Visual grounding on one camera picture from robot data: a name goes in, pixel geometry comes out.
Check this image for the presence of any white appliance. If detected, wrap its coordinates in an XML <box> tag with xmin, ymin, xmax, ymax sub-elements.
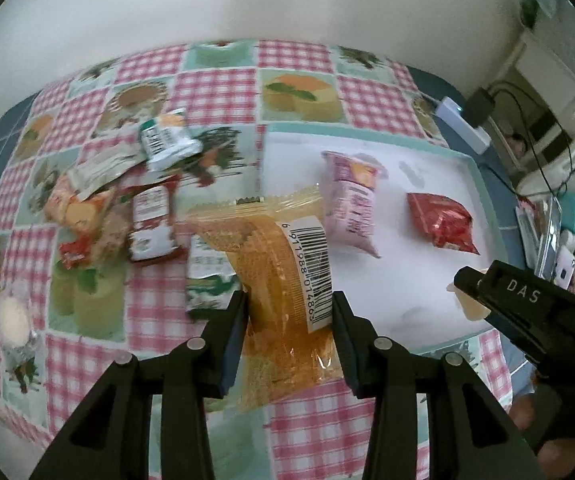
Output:
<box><xmin>515</xmin><ymin>110</ymin><xmax>575</xmax><ymax>196</ymax></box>

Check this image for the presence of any orange cake roll packet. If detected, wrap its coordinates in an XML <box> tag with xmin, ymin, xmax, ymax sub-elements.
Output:
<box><xmin>42</xmin><ymin>175</ymin><xmax>118</xmax><ymax>233</ymax></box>

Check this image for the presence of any black cable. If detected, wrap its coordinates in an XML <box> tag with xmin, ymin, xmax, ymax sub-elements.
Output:
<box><xmin>487</xmin><ymin>77</ymin><xmax>575</xmax><ymax>198</ymax></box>

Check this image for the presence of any clear plastic packet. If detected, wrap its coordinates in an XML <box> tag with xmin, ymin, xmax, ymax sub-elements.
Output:
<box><xmin>515</xmin><ymin>197</ymin><xmax>563</xmax><ymax>281</ymax></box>

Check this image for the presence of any dark red biscuit packet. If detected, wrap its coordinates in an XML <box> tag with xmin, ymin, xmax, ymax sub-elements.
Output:
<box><xmin>128</xmin><ymin>185</ymin><xmax>188</xmax><ymax>263</ymax></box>

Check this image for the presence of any dark green biscuit packet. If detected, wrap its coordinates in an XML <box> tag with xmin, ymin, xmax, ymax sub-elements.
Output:
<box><xmin>186</xmin><ymin>234</ymin><xmax>243</xmax><ymax>321</ymax></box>

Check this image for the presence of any teal shallow box tray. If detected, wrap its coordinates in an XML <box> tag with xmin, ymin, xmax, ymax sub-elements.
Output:
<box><xmin>260</xmin><ymin>122</ymin><xmax>511</xmax><ymax>356</ymax></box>

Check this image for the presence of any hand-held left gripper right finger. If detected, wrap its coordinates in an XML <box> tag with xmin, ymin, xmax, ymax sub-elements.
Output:
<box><xmin>331</xmin><ymin>290</ymin><xmax>551</xmax><ymax>480</ymax></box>

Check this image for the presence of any white power strip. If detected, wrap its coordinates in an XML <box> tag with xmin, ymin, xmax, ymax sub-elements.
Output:
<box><xmin>434</xmin><ymin>96</ymin><xmax>491</xmax><ymax>155</ymax></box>

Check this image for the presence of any green white biscuit packet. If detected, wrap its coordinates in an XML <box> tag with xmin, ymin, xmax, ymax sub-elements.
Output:
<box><xmin>138</xmin><ymin>109</ymin><xmax>204</xmax><ymax>172</ymax></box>

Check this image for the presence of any person's right hand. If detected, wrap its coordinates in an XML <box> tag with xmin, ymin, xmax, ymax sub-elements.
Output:
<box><xmin>510</xmin><ymin>392</ymin><xmax>575</xmax><ymax>480</ymax></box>

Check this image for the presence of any shiny red snack packet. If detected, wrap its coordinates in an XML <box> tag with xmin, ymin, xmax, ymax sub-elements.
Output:
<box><xmin>406</xmin><ymin>192</ymin><xmax>481</xmax><ymax>256</ymax></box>

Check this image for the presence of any silver white snack packet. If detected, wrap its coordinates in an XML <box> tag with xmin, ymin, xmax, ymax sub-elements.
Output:
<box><xmin>67</xmin><ymin>142</ymin><xmax>145</xmax><ymax>193</ymax></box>

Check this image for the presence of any small red candy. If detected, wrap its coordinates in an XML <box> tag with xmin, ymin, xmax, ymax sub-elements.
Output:
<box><xmin>57</xmin><ymin>235</ymin><xmax>93</xmax><ymax>271</ymax></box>

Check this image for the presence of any black power adapter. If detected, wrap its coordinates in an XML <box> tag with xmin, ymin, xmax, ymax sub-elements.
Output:
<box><xmin>465</xmin><ymin>86</ymin><xmax>497</xmax><ymax>128</ymax></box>

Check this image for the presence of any pale pink snack packet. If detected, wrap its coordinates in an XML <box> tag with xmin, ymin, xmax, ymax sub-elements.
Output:
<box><xmin>320</xmin><ymin>150</ymin><xmax>385</xmax><ymax>259</ymax></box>

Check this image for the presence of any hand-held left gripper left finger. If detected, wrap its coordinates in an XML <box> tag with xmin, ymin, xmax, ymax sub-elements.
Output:
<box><xmin>30</xmin><ymin>289</ymin><xmax>249</xmax><ymax>480</ymax></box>

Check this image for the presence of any large yellow bread packet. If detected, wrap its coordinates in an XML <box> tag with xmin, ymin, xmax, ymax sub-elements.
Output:
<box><xmin>184</xmin><ymin>185</ymin><xmax>345</xmax><ymax>413</ymax></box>

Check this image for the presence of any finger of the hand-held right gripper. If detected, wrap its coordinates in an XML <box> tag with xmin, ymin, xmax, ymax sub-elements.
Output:
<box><xmin>455</xmin><ymin>259</ymin><xmax>575</xmax><ymax>326</ymax></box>
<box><xmin>485</xmin><ymin>311</ymin><xmax>548</xmax><ymax>361</ymax></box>

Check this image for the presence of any teal small object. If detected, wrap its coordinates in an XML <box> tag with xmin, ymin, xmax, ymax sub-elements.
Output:
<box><xmin>560</xmin><ymin>194</ymin><xmax>575</xmax><ymax>235</ymax></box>

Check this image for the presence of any clear green-edged cracker packet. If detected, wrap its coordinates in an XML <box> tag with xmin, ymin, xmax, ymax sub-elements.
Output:
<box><xmin>84</xmin><ymin>200</ymin><xmax>133</xmax><ymax>271</ymax></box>

